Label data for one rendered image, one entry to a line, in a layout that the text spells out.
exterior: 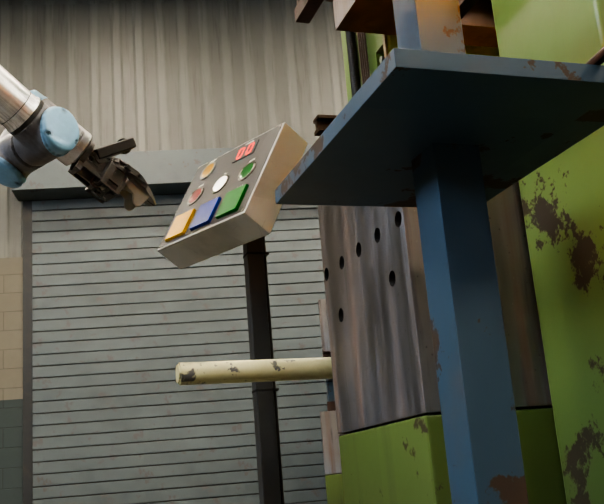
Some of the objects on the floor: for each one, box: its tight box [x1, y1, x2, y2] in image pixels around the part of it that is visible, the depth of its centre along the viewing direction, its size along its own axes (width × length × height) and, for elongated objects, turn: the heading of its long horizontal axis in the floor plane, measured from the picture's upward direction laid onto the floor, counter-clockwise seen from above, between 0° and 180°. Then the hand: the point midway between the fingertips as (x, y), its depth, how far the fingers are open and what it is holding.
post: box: [243, 237, 281, 504], centre depth 202 cm, size 4×4×108 cm
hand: (151, 199), depth 209 cm, fingers closed
